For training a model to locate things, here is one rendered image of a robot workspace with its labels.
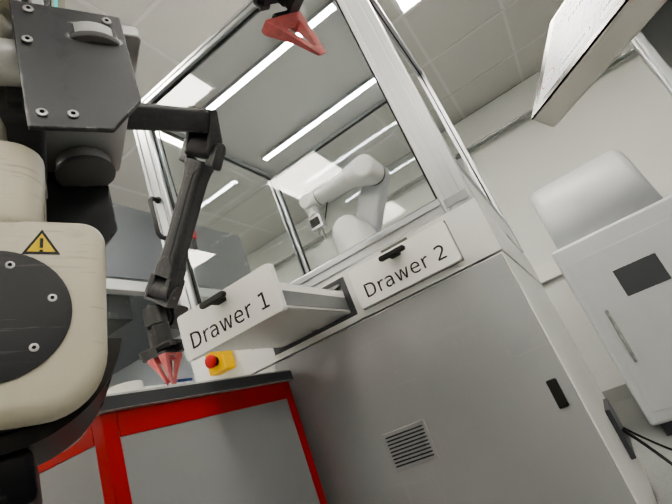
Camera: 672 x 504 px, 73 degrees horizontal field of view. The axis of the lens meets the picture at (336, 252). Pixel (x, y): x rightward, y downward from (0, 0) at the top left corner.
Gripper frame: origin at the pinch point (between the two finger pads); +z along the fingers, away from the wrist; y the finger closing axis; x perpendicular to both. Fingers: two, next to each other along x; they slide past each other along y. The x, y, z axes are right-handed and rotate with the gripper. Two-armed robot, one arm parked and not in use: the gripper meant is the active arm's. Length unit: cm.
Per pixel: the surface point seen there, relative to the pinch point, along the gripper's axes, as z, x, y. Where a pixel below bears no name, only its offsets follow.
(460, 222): -9, -17, -79
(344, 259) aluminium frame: -16, -22, -47
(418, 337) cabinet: 12, -20, -58
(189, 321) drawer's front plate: -9.5, 7.2, -14.5
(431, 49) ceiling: -193, -217, -121
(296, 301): -4.1, 2.5, -39.2
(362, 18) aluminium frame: -79, -19, -80
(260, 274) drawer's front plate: -10.8, 10.6, -36.8
